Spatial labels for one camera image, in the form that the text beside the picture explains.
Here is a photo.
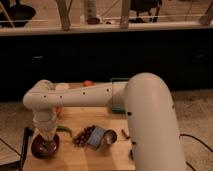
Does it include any wooden block eraser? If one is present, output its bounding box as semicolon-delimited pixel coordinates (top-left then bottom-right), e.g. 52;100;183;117
121;129;130;139

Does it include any orange bowl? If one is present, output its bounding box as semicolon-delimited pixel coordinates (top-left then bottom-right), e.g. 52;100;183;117
55;107;62;117

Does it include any purple bowl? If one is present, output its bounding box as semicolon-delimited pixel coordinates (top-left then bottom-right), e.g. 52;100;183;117
31;134;59;159

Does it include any small orange fruit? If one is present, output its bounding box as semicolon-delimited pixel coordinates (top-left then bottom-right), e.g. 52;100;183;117
82;80;94;87

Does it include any green pepper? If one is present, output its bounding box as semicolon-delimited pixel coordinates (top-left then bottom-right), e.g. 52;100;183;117
56;126;72;137

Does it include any black floor cable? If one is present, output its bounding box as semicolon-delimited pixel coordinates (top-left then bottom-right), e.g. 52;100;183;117
179;133;213;171

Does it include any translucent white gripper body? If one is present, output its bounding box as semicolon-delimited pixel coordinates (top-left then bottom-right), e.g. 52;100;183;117
33;111;57;141

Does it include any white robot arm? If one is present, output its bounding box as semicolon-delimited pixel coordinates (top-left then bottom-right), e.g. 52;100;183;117
23;73;186;171

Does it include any bunch of red grapes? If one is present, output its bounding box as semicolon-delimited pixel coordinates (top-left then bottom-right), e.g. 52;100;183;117
72;125;95;147

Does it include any black chair frame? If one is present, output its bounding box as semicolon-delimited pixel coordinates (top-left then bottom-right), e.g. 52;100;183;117
0;127;34;171

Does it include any small metal cup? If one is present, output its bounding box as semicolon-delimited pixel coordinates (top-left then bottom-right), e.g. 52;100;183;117
103;130;117;145

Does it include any green dish rack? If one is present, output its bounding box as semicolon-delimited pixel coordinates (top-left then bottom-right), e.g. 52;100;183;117
111;77;128;114

